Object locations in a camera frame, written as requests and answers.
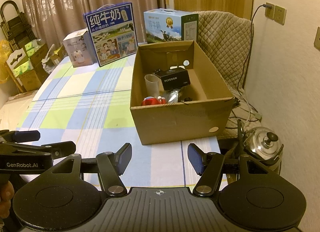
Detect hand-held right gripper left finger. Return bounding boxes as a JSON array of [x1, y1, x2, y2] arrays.
[[44, 143, 132, 197]]

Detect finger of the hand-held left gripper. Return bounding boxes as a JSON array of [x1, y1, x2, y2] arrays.
[[0, 130, 41, 143], [0, 141, 77, 160]]

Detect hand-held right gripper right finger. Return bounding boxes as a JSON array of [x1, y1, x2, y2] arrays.
[[187, 143, 279, 197]]

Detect large cardboard box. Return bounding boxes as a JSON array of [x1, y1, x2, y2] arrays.
[[130, 40, 236, 146]]

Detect red round toy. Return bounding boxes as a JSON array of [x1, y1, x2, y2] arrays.
[[141, 96, 167, 107]]

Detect clear white packet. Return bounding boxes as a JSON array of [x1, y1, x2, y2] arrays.
[[165, 89, 185, 103]]

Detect clear plastic box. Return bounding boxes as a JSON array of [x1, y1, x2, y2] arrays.
[[144, 74, 161, 97]]

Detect black product box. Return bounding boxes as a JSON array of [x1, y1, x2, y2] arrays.
[[154, 69, 192, 90]]

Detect person's left hand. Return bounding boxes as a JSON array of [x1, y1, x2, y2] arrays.
[[0, 180, 15, 220]]

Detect cream sheet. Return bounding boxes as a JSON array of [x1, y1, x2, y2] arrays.
[[0, 92, 46, 121]]

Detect carton of green tissue packs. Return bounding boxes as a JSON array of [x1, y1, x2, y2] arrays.
[[24, 39, 50, 59], [5, 47, 43, 93]]

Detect steel kettle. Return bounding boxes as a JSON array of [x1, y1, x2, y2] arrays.
[[237, 125, 285, 173]]

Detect yellow plastic bag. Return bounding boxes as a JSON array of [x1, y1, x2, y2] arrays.
[[0, 40, 13, 84]]

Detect small open cardboard carton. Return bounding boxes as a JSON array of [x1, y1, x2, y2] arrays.
[[42, 43, 67, 73]]

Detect white humidifier box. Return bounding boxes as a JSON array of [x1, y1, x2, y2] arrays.
[[63, 28, 97, 68]]

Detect black folding trolley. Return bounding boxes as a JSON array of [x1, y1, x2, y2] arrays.
[[0, 0, 33, 46]]

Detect beige quilted cover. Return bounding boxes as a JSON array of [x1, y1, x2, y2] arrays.
[[196, 10, 253, 91]]

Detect dark blue milk carton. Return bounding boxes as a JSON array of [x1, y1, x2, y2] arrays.
[[83, 2, 139, 67]]

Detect light blue milk carton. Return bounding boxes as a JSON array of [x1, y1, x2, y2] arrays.
[[143, 8, 199, 44]]

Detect tangled floor cables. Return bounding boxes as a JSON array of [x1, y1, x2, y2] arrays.
[[231, 89, 263, 123]]

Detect beige wall socket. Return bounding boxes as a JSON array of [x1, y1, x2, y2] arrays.
[[275, 5, 287, 26], [265, 2, 276, 20]]

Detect charger plug with cable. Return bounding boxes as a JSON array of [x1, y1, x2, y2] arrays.
[[237, 3, 273, 93]]

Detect beige wall plate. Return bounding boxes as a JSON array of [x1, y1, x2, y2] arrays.
[[313, 27, 320, 51]]

